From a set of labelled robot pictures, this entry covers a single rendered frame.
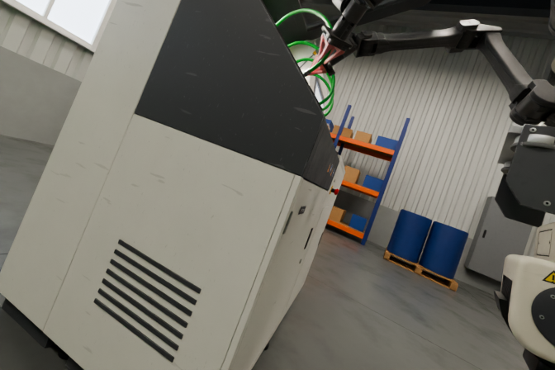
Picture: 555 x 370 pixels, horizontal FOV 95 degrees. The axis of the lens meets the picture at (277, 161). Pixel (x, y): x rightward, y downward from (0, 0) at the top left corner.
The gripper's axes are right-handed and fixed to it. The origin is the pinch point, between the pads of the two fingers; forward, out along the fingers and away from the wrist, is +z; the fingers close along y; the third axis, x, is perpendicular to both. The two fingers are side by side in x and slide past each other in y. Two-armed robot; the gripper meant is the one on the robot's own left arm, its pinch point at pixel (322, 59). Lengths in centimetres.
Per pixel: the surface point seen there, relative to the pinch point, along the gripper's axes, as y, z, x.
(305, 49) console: -24, 18, -54
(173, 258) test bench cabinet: 39, 45, 51
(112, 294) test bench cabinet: 52, 63, 54
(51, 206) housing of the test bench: 73, 70, 23
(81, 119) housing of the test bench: 69, 50, 0
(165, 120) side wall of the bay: 45, 29, 15
